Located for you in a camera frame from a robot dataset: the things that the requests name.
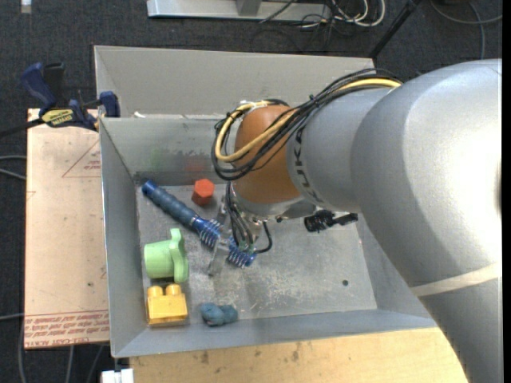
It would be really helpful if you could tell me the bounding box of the light green plastic toy piece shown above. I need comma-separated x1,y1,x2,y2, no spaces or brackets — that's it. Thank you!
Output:
143,227,190,284

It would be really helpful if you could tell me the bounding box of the red hexagonal block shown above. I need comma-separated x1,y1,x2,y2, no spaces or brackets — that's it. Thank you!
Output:
191,178,216,207

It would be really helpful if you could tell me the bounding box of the grey metal bin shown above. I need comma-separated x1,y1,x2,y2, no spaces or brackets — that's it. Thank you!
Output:
93,45,438,359

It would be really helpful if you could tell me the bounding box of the brown cardboard board red print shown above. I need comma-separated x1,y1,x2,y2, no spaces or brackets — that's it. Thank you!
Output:
23,108,111,350

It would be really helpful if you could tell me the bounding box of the blue tool with ribbed end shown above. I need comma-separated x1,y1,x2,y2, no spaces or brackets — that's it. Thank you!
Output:
141,179,259,270

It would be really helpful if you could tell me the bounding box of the yellow toy brick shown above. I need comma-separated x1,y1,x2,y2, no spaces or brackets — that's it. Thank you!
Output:
145,283,190,327

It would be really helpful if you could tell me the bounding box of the blue-grey lumpy toy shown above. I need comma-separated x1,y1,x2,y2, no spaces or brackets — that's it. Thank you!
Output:
199,302,240,328

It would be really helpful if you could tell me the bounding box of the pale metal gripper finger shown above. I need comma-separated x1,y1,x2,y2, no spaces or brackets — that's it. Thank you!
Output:
206,237,233,278
216,196,230,231

